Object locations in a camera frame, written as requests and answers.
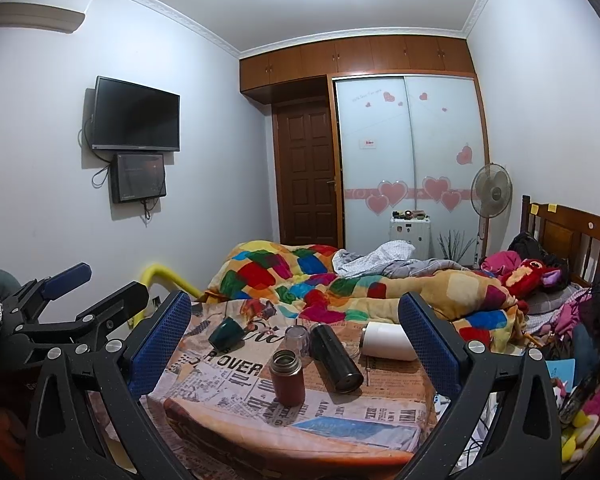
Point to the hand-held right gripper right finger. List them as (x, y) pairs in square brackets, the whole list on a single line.
[(430, 350)]

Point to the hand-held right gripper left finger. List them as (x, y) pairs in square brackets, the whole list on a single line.
[(161, 340)]

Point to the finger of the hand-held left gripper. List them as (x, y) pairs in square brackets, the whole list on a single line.
[(115, 305), (70, 277)]

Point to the white cup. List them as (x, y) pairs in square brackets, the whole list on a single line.
[(390, 342)]

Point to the dark green cup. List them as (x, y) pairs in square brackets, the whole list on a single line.
[(225, 334)]

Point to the clear glass cup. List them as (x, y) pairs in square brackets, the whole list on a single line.
[(297, 340)]

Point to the black thermos bottle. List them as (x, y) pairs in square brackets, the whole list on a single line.
[(335, 360)]

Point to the newspaper print tablecloth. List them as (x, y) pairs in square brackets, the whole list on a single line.
[(240, 400)]

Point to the grey crumpled cloth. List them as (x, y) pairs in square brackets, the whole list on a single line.
[(380, 257)]

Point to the spiky potted plant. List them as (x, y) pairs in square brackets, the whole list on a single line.
[(455, 247)]

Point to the pink clothing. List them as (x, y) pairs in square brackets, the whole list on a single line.
[(497, 261)]

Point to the white floor appliance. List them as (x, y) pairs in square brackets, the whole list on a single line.
[(410, 237)]

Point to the red plush toy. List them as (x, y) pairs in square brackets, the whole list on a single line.
[(530, 275)]

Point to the brown thermos bottle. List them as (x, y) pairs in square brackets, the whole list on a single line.
[(286, 382)]

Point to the blue book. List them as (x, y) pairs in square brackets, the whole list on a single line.
[(560, 374)]

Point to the colourful patchwork quilt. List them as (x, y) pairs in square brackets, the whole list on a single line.
[(280, 275)]

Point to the black bag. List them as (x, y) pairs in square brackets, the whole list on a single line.
[(525, 245)]

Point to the standing electric fan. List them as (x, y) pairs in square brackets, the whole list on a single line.
[(491, 187)]

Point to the pile of plush toys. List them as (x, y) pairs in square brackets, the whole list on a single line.
[(590, 420)]

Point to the wooden bed headboard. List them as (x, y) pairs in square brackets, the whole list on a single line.
[(575, 240)]

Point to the white sliding wardrobe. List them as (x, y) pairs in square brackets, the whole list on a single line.
[(410, 150)]

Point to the brown wooden door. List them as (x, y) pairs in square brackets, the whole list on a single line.
[(307, 175)]

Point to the white air conditioner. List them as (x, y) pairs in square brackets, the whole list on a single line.
[(40, 10)]

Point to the wooden overhead cabinet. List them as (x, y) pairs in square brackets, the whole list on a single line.
[(360, 57)]

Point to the yellow bed rail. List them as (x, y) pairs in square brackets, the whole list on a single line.
[(165, 275)]

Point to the small black wall monitor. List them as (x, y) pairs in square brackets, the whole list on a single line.
[(139, 176)]

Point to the black wall television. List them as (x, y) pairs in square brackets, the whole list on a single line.
[(136, 114)]

